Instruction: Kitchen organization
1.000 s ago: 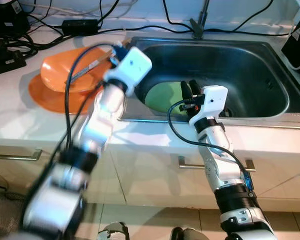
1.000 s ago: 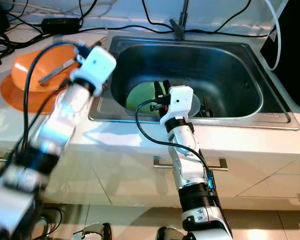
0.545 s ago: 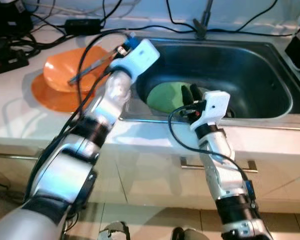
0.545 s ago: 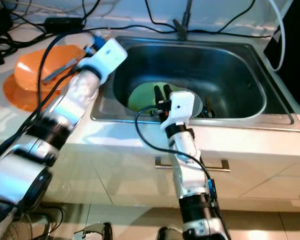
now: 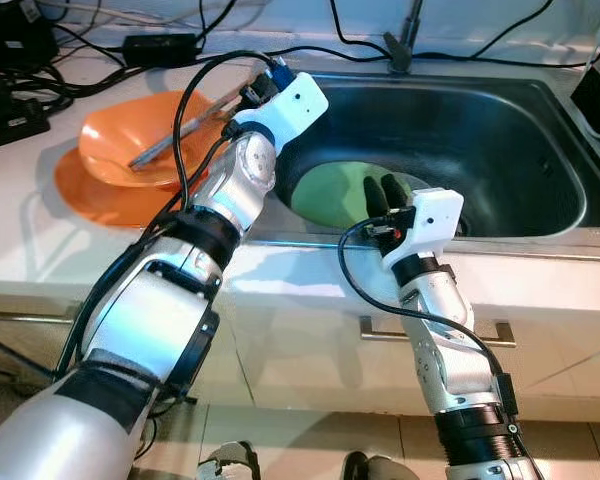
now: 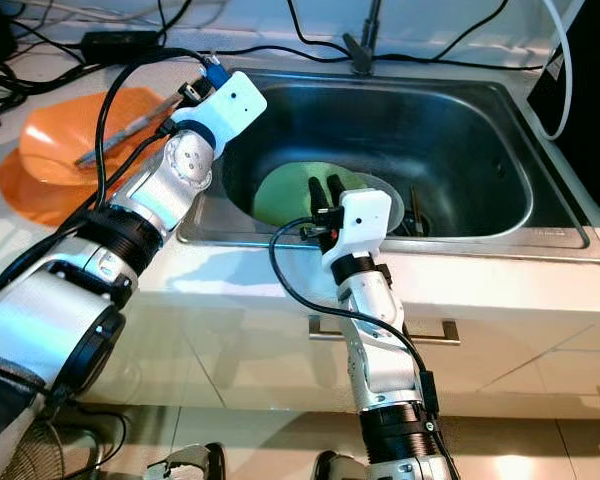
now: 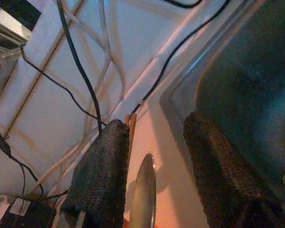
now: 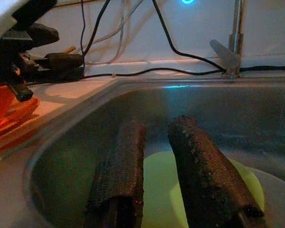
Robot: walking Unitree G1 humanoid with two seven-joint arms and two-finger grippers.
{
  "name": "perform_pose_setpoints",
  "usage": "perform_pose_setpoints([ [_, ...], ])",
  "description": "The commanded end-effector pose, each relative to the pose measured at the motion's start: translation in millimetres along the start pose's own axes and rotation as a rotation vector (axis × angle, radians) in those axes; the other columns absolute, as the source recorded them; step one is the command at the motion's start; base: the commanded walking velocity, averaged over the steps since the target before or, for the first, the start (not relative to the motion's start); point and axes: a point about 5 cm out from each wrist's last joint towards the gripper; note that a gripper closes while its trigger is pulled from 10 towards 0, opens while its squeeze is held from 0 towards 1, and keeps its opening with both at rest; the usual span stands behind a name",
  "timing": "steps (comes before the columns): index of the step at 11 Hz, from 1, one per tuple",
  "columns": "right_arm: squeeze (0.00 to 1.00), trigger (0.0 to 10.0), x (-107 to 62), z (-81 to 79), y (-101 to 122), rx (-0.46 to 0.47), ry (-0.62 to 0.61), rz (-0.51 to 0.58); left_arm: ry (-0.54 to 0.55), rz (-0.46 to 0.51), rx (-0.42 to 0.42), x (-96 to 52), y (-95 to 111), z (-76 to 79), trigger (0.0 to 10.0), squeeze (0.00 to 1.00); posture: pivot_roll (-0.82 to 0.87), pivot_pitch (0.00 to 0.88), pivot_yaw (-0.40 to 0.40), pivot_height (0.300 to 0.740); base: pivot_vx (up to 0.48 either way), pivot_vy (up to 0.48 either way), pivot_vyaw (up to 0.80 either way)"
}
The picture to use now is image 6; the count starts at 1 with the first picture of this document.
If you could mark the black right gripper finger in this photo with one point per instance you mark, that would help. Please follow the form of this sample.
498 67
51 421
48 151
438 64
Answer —
317 198
336 192

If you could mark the taped wooden chopstick pair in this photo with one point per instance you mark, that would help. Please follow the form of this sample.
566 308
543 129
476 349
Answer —
130 130

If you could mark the orange plastic bowl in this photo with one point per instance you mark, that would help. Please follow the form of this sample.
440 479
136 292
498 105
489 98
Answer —
70 125

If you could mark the orange plastic plate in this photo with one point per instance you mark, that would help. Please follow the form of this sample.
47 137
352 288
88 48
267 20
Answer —
40 205

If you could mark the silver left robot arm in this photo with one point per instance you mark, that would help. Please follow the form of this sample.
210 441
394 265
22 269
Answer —
50 330

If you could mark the white kitchen cabinet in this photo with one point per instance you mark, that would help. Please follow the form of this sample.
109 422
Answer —
240 350

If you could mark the green plate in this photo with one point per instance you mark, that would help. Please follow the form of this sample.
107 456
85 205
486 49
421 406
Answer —
280 195

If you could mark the black power adapter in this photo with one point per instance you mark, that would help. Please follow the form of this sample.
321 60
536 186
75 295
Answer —
120 44

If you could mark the stainless steel sink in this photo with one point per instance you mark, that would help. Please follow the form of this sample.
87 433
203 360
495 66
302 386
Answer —
470 140

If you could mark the metal sink faucet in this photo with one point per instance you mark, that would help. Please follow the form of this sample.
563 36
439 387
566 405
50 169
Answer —
362 45

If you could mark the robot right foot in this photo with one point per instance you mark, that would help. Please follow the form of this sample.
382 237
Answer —
340 468

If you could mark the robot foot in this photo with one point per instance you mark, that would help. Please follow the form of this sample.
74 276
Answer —
340 468
190 462

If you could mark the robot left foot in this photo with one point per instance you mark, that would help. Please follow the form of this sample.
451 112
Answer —
190 462

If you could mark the black appliance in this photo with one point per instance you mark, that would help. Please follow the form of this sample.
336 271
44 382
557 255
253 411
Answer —
595 80

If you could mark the dark mesh floor fan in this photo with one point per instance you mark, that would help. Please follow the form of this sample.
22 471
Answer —
60 455

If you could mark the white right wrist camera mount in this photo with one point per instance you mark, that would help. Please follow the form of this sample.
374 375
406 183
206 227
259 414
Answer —
360 220

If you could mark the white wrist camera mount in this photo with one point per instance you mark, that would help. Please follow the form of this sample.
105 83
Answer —
360 220
235 105

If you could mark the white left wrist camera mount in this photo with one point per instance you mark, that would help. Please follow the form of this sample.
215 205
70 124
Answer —
235 105

